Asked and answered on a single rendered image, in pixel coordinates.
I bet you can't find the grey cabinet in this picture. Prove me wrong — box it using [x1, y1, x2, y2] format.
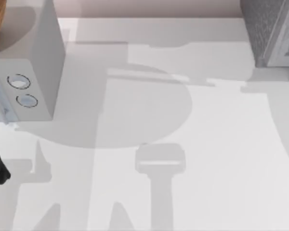
[240, 0, 289, 68]

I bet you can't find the pale microwave oven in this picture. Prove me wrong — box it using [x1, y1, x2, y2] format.
[0, 0, 66, 124]

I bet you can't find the round microwave knob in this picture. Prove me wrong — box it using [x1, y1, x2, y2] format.
[7, 74, 31, 90]
[15, 94, 39, 108]

